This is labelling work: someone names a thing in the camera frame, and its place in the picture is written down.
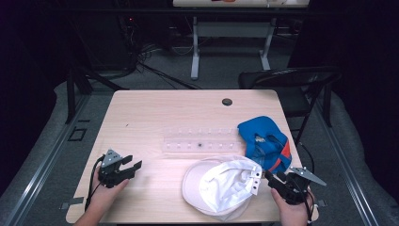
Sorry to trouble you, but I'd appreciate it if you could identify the clear acrylic slotted rack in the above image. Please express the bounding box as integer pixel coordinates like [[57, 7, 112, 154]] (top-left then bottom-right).
[[161, 125, 245, 155]]

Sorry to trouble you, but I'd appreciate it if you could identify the white baseball cap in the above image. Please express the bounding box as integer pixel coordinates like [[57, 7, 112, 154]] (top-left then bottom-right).
[[181, 154, 263, 222]]

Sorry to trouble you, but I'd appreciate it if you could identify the black folding chair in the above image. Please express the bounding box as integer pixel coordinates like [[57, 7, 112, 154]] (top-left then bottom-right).
[[237, 65, 343, 146]]

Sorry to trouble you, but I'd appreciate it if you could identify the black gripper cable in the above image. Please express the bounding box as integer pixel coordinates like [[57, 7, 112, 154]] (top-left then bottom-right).
[[84, 154, 105, 212], [297, 141, 316, 223]]

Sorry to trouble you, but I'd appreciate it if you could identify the person's right hand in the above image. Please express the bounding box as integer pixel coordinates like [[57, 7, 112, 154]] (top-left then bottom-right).
[[270, 187, 315, 225]]

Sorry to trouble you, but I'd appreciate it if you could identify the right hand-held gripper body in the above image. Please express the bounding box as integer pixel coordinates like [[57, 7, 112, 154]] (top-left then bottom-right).
[[276, 166, 327, 205]]

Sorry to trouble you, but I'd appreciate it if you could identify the aluminium floor rail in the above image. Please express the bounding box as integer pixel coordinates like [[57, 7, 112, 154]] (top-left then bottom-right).
[[313, 93, 381, 226], [0, 93, 92, 226]]

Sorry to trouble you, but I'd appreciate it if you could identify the bundle of floor cables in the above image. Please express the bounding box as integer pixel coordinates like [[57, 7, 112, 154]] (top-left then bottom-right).
[[135, 43, 202, 90]]

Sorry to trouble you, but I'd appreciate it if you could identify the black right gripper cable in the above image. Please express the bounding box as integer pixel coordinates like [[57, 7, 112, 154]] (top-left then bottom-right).
[[297, 141, 316, 223]]

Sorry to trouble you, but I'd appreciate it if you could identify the white metal-legged desk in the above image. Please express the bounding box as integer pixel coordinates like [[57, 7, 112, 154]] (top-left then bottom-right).
[[172, 0, 311, 81]]

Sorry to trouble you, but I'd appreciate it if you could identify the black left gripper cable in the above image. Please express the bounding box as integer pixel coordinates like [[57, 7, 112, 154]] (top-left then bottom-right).
[[84, 154, 105, 212]]

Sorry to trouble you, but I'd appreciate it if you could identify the person's left hand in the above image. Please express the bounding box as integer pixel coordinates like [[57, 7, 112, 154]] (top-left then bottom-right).
[[88, 167, 130, 215]]

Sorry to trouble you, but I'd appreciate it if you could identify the black metal stand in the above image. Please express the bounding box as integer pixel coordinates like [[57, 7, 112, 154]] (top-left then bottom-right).
[[64, 60, 130, 125]]

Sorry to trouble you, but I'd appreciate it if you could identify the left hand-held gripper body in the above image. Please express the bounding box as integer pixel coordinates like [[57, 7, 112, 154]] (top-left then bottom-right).
[[98, 149, 129, 188]]

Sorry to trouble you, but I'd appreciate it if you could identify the blue baseball cap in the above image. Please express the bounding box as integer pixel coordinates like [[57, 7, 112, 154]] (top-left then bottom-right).
[[237, 115, 293, 174]]

